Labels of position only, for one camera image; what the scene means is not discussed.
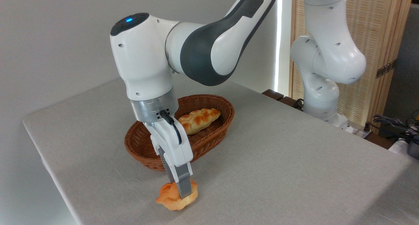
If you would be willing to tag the white power strip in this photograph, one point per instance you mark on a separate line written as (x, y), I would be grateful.
(360, 132)

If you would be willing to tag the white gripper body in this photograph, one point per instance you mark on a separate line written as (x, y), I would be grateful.
(173, 146)

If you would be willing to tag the grey tablecloth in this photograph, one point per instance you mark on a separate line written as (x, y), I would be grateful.
(278, 172)

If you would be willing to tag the brown wicker basket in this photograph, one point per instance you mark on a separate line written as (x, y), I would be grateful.
(209, 140)

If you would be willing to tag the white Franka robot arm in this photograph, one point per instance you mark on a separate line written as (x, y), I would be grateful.
(144, 64)

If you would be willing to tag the round orange bread roll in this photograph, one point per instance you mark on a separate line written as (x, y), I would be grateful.
(173, 202)

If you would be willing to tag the dark metal screen hinge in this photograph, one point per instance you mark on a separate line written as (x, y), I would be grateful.
(386, 68)

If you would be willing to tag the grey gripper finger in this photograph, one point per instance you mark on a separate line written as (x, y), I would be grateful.
(165, 161)
(185, 187)

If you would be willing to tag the long braided bread loaf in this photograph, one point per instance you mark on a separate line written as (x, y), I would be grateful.
(199, 118)

